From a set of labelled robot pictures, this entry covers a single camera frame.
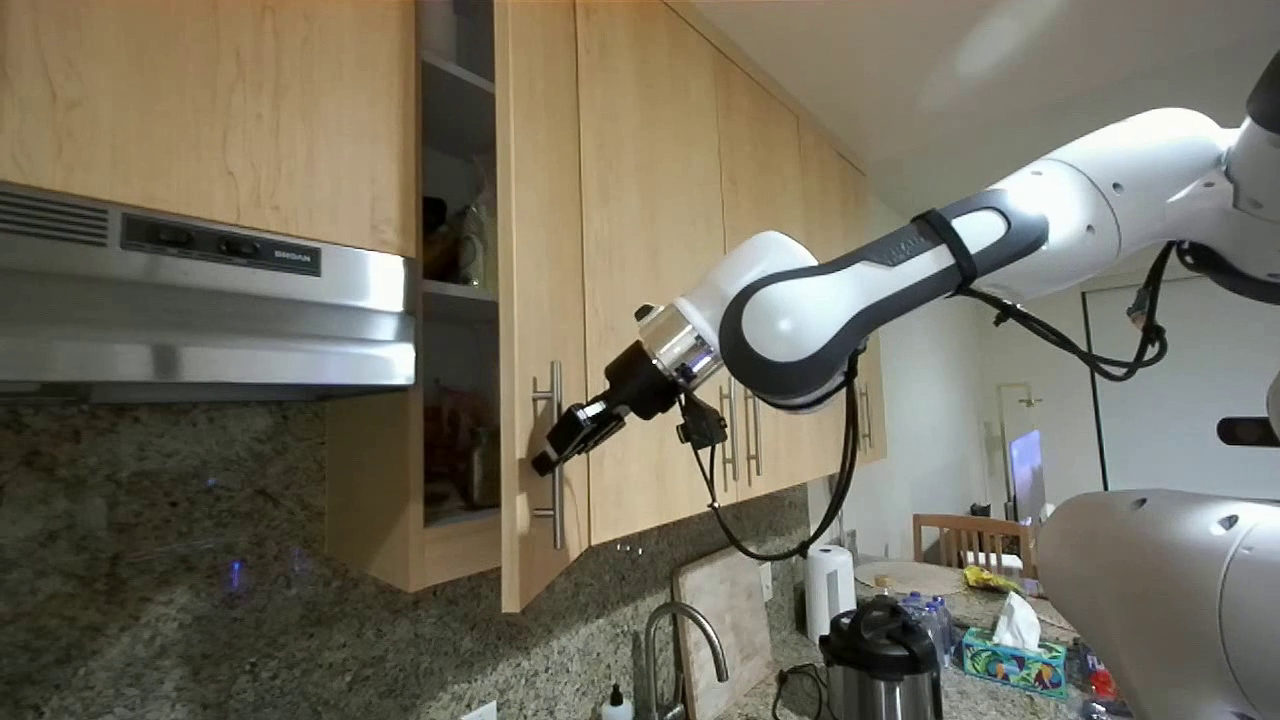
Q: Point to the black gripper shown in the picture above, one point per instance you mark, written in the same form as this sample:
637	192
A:
634	388

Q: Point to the silver bar door handle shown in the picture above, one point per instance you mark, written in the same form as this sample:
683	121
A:
545	460

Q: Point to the light wood cabinet door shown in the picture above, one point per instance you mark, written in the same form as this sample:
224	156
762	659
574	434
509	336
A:
542	287
651	226

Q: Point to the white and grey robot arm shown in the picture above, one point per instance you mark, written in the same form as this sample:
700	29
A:
1175	591

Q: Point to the chrome kitchen faucet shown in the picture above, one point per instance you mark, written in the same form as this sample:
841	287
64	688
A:
676	616

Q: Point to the white cabinet shelf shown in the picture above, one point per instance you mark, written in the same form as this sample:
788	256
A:
462	292

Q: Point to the food items on shelves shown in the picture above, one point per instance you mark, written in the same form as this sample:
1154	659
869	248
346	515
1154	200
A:
458	370

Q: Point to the small white soap bottle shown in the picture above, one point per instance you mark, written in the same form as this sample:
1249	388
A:
614	705

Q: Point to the white paper towel roll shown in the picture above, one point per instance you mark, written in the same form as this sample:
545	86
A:
831	587

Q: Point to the far wood cabinet doors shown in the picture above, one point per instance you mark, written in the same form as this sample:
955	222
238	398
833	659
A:
781	172

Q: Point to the wooden dining chair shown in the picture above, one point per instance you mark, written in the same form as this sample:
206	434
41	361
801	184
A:
972	543

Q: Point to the light wood cabinet above hood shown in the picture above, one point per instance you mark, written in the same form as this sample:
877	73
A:
264	113

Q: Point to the stainless steel range hood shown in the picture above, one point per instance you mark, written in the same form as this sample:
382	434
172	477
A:
151	304

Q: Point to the green tissue box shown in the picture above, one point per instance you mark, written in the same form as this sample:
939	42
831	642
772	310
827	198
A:
1013	648

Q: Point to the white projector screen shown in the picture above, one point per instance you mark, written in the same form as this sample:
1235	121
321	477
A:
1157	431

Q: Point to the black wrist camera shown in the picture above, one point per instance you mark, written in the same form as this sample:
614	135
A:
700	424

